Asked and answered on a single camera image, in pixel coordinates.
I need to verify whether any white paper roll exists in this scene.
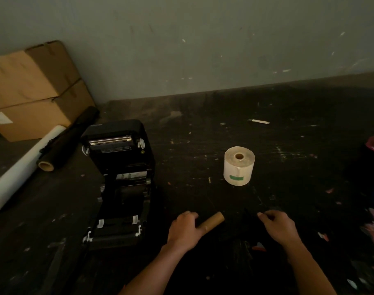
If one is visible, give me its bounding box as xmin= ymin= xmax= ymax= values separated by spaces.
xmin=223 ymin=146 xmax=256 ymax=186

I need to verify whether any brown cardboard roll core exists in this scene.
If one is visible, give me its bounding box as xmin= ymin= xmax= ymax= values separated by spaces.
xmin=196 ymin=211 xmax=226 ymax=234

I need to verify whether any black film roll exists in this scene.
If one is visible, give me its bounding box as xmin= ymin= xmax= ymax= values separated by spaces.
xmin=36 ymin=106 xmax=100 ymax=172

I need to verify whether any person's left hand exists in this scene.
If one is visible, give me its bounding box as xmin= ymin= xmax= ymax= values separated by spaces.
xmin=167 ymin=211 xmax=206 ymax=252

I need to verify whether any person's left forearm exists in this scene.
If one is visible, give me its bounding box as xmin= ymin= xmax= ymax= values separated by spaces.
xmin=118 ymin=242 xmax=191 ymax=295

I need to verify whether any black printer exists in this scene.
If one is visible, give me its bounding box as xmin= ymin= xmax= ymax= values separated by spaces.
xmin=81 ymin=119 xmax=157 ymax=251

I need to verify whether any person's right forearm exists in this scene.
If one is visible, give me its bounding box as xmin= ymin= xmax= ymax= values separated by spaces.
xmin=284 ymin=239 xmax=338 ymax=295

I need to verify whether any large brown cardboard box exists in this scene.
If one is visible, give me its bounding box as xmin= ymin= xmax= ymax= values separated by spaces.
xmin=0 ymin=79 xmax=96 ymax=142
xmin=0 ymin=40 xmax=82 ymax=111

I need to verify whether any white plastic film roll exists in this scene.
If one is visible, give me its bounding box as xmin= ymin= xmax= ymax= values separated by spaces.
xmin=0 ymin=125 xmax=67 ymax=216

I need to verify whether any person's right hand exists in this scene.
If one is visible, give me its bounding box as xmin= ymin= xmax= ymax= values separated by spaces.
xmin=257 ymin=210 xmax=301 ymax=248

